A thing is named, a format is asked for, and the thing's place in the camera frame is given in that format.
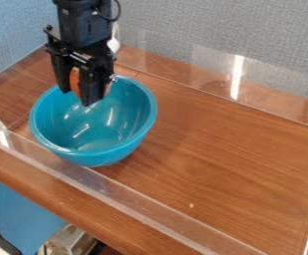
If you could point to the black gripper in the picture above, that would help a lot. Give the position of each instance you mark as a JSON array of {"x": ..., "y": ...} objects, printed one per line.
[{"x": 78, "y": 44}]

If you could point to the brown and white toy mushroom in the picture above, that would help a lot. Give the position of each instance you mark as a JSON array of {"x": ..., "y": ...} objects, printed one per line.
[{"x": 74, "y": 74}]

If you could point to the blue bowl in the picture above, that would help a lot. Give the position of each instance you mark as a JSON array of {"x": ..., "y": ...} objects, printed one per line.
[{"x": 94, "y": 135}]

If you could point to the clear acrylic back barrier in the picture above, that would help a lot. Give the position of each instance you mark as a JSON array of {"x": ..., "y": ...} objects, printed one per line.
[{"x": 258, "y": 85}]

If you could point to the clear acrylic barrier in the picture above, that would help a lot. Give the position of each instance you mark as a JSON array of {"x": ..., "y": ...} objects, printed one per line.
[
  {"x": 258, "y": 85},
  {"x": 186, "y": 230}
]

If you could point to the white box under table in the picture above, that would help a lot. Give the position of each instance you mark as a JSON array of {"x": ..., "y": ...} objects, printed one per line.
[{"x": 68, "y": 241}]

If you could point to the clear acrylic front barrier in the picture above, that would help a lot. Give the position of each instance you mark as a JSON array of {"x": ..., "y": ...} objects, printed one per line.
[{"x": 186, "y": 230}]

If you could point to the clear acrylic corner bracket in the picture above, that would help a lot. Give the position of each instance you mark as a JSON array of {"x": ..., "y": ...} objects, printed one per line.
[{"x": 115, "y": 33}]

